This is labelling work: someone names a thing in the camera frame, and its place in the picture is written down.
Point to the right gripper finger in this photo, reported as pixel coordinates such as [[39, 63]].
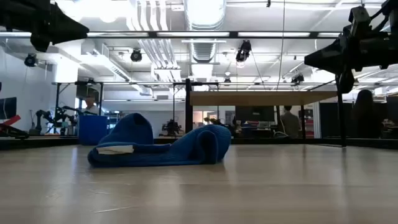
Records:
[[326, 59], [344, 81]]

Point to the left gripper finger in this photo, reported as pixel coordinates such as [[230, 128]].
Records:
[[65, 29], [40, 43]]

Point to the black background robot arm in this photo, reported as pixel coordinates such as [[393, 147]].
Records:
[[53, 119], [171, 127]]

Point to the wooden shelf with black legs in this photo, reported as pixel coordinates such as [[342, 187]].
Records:
[[261, 98]]

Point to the black ceiling spotlight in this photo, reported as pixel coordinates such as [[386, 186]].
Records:
[[297, 78], [30, 60], [243, 51], [136, 55]]

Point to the person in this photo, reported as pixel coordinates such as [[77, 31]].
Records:
[[91, 107], [289, 123], [367, 115]]

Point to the red flat object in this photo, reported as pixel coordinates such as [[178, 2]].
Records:
[[11, 120]]

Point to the blue bin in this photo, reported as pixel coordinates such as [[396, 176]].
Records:
[[92, 129]]

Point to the overhead light bar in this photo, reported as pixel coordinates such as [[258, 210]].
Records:
[[192, 34]]

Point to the blue folded cloth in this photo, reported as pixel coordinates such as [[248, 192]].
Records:
[[174, 152]]

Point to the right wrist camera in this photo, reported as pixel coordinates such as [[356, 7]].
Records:
[[360, 18]]

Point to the black wall monitor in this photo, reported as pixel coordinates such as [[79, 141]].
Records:
[[7, 108]]

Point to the silver ventilation duct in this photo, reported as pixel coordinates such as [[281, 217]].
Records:
[[203, 18]]

